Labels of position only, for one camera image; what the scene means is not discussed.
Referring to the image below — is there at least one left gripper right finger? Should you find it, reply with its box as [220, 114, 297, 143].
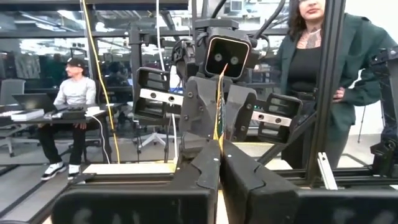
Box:
[221, 140, 398, 224]

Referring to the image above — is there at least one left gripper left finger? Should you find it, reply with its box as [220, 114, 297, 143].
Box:
[51, 140, 221, 224]

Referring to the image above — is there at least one black aluminium rig frame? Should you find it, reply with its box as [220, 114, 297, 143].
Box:
[67, 0, 398, 191]

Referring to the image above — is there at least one white chair base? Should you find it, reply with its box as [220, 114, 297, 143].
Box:
[136, 123, 170, 150]

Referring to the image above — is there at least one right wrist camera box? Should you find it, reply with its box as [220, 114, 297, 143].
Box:
[203, 27, 253, 80]

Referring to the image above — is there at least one white hanging cable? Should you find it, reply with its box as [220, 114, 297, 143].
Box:
[154, 0, 178, 160]

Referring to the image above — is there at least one yellow hanging cable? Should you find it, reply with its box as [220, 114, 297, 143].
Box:
[80, 0, 121, 165]

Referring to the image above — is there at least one grey office chair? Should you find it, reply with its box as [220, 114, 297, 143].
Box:
[0, 78, 27, 158]

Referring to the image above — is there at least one orange tea packet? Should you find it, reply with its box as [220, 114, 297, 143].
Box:
[213, 63, 229, 155]

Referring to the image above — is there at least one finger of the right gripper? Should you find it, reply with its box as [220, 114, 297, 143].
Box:
[224, 84, 258, 142]
[179, 76, 218, 139]

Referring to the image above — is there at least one black jointed equipment stand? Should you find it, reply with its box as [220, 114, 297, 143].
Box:
[369, 45, 398, 179]

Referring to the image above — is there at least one white box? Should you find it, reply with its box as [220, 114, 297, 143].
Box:
[10, 108, 46, 122]

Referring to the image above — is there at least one black desktop device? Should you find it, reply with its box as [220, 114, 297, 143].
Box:
[60, 106, 87, 121]

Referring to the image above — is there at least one dark open laptop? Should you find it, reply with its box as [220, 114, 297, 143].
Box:
[11, 93, 59, 113]

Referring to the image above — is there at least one silver metal bracket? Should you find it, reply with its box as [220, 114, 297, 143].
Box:
[316, 151, 340, 191]

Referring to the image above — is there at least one white power adapter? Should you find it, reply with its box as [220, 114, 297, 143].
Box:
[85, 105, 107, 118]

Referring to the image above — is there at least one person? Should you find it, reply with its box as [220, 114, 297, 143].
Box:
[275, 0, 398, 170]
[37, 57, 107, 182]

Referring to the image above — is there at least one dark office desk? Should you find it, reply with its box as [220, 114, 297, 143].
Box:
[0, 104, 110, 162]

